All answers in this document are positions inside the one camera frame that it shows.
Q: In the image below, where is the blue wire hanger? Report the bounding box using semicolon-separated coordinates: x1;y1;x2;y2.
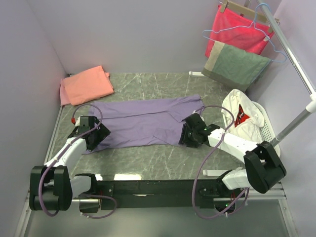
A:
202;3;288;63

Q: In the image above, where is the green and beige towel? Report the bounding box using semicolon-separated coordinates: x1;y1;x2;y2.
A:
201;41;271;92

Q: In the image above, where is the folded pink t shirt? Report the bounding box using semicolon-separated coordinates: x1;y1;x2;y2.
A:
60;66;114;106

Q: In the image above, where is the white t shirt with print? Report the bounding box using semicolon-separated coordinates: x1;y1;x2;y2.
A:
221;89;265;143

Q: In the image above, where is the red towel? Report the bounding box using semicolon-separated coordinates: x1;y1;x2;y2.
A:
205;5;275;59

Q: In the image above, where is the silver clothes rack pole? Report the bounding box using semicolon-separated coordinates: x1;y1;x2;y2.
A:
256;0;316;149

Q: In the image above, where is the black base beam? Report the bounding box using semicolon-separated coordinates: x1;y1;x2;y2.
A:
74;179;247;213

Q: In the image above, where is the white laundry basket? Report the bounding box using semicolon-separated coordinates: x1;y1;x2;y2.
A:
251;101;281;158

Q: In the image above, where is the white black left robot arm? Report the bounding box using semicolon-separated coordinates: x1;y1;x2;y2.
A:
29;116;111;216

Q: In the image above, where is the purple t shirt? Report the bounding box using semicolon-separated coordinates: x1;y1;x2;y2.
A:
88;94;204;152

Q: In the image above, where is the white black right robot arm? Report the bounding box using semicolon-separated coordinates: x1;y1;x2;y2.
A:
179;113;287;197

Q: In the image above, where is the wooden clip hanger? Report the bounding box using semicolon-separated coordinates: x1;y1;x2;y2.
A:
219;0;268;23

